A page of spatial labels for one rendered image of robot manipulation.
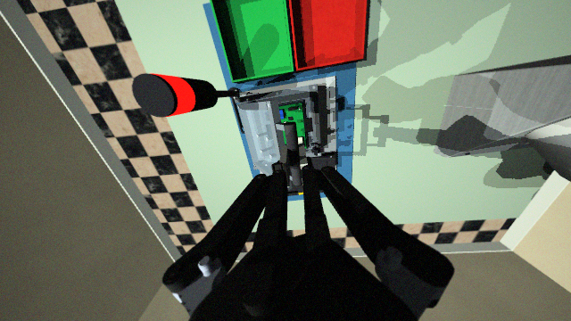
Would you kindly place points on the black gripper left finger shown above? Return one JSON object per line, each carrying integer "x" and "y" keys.
{"x": 194, "y": 275}

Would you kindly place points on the red open-top bin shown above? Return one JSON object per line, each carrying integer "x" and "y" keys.
{"x": 327, "y": 33}

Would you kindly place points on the green circuit board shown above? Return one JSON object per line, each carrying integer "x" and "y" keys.
{"x": 291, "y": 113}

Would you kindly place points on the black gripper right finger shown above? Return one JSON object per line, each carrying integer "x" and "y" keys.
{"x": 415, "y": 272}

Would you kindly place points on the green open-top bin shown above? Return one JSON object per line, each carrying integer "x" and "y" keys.
{"x": 255, "y": 38}

